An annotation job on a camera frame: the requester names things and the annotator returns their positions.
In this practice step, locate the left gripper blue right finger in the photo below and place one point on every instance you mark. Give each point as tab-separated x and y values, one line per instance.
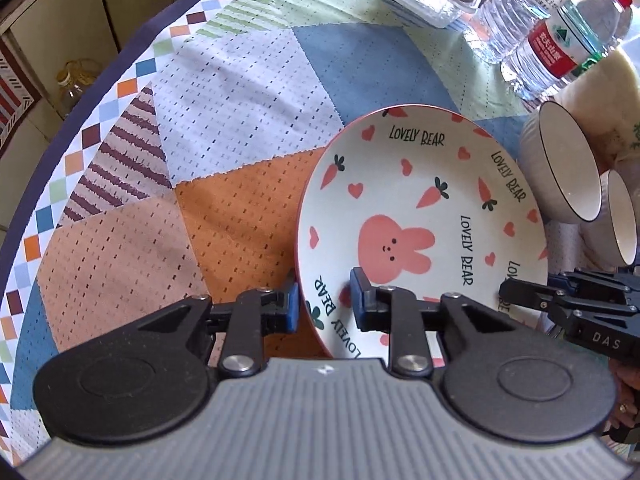
396	312

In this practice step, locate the red label water bottle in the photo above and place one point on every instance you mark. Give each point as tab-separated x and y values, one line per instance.
576	34

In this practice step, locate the person's left hand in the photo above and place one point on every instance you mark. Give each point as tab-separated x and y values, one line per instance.
627	379

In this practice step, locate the white bowl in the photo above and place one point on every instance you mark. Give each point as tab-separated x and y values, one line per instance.
612	237
557	161

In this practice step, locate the striped counter cover cloth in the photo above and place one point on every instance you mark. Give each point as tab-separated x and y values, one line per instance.
17	95

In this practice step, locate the oil jug on floor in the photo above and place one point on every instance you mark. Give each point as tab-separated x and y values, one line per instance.
75	78

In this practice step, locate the clear white label bottle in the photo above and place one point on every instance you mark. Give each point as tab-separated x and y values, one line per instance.
498	26

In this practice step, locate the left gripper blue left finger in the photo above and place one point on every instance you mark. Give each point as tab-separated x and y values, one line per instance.
245	322

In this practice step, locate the pink rabbit plate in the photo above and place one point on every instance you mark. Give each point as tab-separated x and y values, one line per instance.
417	197

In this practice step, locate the patchwork tablecloth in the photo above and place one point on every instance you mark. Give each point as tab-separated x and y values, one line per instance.
186	176

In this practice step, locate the clear rice bag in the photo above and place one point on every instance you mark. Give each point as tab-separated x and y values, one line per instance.
604	101

